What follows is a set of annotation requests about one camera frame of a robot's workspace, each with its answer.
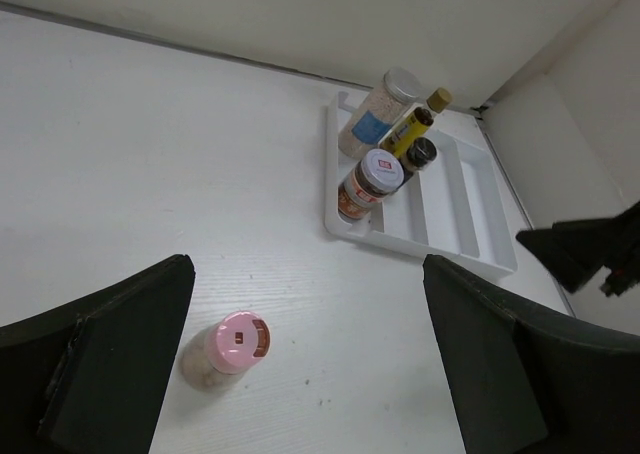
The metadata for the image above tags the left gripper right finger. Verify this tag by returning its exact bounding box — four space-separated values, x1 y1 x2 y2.
423 255 639 453

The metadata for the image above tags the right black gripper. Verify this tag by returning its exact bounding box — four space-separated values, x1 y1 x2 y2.
516 206 639 297

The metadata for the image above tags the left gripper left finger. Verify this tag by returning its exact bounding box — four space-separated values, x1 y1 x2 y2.
1 255 195 453

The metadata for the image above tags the pink lid spice bottle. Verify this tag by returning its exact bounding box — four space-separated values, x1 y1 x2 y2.
180 311 271 392

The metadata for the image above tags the small black pepper grinder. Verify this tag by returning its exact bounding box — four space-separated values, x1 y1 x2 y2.
399 137 438 186

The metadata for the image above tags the yellow bottle cork cap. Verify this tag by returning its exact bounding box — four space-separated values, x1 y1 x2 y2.
379 87 453 158

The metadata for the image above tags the tall jar silver lid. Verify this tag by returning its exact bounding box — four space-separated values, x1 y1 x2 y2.
338 67 423 159

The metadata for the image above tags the white divided tray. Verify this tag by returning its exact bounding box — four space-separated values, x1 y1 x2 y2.
324 91 518 281

